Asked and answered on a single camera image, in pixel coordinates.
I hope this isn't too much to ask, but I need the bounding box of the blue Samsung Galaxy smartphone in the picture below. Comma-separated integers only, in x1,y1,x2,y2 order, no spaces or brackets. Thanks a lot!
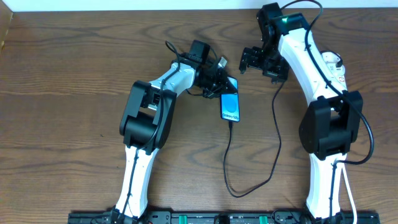
220,77,240,122

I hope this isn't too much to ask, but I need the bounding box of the black charging cable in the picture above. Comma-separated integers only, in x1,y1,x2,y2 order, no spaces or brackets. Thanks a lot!
222,81,286,199

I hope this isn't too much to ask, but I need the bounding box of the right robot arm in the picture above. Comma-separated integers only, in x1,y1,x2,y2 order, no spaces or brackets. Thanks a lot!
239,2,363,223

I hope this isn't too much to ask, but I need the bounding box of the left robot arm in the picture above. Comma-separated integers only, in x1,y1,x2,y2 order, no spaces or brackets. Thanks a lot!
111,40,238,223

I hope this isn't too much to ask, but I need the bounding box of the white charger plug adapter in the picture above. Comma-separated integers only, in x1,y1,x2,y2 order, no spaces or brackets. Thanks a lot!
320,50,343,72

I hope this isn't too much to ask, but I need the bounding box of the white power strip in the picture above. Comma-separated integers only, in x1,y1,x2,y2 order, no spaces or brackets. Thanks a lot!
320,50,347,91

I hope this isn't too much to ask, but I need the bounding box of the brown cardboard panel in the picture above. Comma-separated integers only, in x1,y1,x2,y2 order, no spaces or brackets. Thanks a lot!
0,0,14,51

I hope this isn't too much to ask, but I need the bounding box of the white power strip cord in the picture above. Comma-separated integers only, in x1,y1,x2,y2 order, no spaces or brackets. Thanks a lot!
340,161,358,224

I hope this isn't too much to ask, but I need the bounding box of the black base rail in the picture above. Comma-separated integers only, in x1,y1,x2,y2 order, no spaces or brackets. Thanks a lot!
67,210,380,224

